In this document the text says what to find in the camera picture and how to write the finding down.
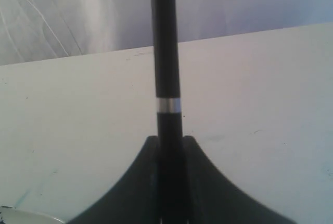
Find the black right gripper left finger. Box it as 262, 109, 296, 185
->
67, 136, 161, 224

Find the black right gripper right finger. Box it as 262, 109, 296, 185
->
183, 136, 295, 223

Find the black paintbrush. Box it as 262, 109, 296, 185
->
151, 0, 188, 223

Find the white square paint dish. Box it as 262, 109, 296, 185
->
1, 206, 65, 224

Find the white backdrop curtain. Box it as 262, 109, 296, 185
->
1, 0, 332, 65

